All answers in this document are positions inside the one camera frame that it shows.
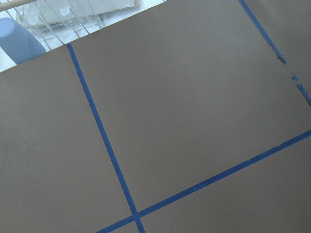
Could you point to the clear plastic rack tray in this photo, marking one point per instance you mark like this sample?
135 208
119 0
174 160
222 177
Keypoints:
57 22

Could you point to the blue plastic cup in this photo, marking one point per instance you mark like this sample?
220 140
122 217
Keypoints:
17 42

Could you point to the wooden stick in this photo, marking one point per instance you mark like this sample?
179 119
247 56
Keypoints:
14 3

